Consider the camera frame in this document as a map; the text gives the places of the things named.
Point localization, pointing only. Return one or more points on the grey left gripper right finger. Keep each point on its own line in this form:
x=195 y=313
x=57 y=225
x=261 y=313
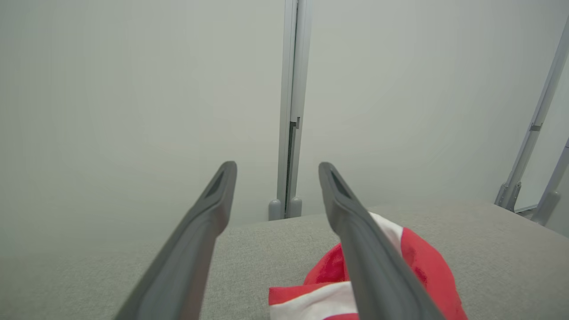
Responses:
x=373 y=266

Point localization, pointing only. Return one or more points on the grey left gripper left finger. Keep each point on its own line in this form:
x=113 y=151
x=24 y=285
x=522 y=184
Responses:
x=186 y=258

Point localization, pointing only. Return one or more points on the red and white jersey shirt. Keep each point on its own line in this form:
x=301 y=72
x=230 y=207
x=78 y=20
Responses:
x=426 y=271

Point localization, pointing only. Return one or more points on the grey partition post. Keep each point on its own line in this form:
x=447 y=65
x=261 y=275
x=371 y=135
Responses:
x=553 y=186
x=284 y=133
x=533 y=129
x=302 y=66

